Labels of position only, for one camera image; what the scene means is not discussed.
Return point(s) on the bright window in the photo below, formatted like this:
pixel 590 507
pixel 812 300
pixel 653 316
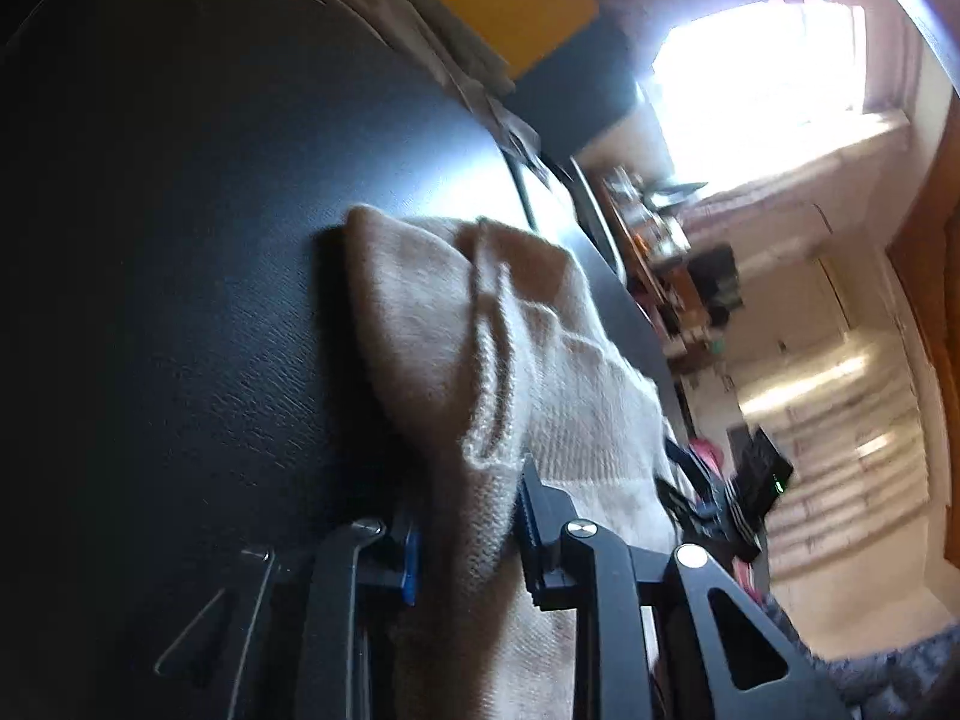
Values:
pixel 757 82

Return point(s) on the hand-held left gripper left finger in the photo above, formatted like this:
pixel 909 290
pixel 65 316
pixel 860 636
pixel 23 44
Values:
pixel 409 566

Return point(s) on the grey yellow blue cushion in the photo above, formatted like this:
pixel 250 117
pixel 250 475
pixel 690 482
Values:
pixel 517 0

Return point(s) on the black box appliance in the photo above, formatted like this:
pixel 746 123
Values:
pixel 716 277

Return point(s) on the wooden door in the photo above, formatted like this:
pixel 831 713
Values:
pixel 930 262

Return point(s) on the grey garment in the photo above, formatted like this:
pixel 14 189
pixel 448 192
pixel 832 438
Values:
pixel 420 15

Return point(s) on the beige ribbed sweater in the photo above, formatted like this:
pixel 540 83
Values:
pixel 487 360

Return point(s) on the cluttered wooden desk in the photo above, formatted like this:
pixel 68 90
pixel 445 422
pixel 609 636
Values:
pixel 652 255

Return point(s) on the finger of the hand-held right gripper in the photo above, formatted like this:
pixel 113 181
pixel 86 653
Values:
pixel 682 506
pixel 688 471

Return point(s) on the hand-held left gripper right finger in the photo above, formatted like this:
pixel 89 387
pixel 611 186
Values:
pixel 531 521

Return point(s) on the white chair frame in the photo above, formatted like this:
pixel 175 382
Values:
pixel 600 217

